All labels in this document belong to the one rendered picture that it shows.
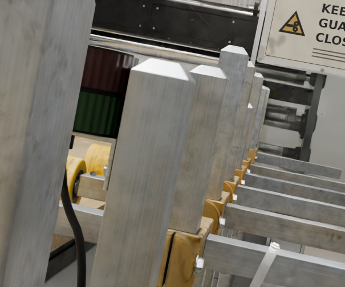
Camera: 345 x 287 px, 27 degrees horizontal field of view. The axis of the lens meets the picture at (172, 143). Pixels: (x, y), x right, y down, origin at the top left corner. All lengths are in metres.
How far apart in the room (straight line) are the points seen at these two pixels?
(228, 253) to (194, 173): 0.10
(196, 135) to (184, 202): 0.06
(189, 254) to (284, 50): 2.34
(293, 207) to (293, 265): 0.50
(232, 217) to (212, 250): 0.25
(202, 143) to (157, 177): 0.25
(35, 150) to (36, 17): 0.03
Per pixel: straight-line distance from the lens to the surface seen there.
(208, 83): 0.66
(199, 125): 0.66
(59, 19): 0.17
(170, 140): 0.41
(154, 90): 0.41
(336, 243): 0.96
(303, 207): 1.21
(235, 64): 0.91
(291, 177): 1.70
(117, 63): 0.41
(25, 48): 0.16
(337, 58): 2.95
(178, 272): 0.65
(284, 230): 0.96
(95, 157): 1.22
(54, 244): 0.91
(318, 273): 0.71
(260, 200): 1.21
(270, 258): 0.45
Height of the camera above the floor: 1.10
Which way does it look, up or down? 4 degrees down
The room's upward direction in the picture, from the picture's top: 11 degrees clockwise
